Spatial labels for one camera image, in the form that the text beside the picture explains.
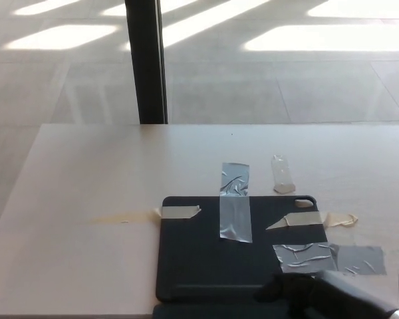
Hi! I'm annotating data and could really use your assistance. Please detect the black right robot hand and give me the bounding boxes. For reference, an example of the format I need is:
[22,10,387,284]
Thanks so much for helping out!
[253,269,396,319]

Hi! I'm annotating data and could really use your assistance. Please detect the black folding tablet cover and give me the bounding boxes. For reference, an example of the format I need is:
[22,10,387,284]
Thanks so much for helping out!
[152,195,331,319]

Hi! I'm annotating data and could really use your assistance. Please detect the short beige masking tape strip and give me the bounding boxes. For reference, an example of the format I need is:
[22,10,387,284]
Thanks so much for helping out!
[265,211,359,231]

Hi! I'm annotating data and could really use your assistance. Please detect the small clear tape strip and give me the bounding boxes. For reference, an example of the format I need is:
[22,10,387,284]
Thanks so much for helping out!
[271,154,296,195]

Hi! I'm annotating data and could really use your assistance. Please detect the long beige masking tape strip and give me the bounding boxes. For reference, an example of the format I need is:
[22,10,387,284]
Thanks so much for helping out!
[89,205,202,224]

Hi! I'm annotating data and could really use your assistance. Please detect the wide grey duct tape strip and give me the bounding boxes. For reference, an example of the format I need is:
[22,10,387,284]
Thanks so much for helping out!
[272,242,388,276]

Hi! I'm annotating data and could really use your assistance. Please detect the long grey duct tape strip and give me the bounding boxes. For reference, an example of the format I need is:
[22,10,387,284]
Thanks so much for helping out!
[219,161,253,244]

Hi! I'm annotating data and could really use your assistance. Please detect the black window frame post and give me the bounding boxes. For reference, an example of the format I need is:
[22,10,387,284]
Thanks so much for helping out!
[124,0,169,125]

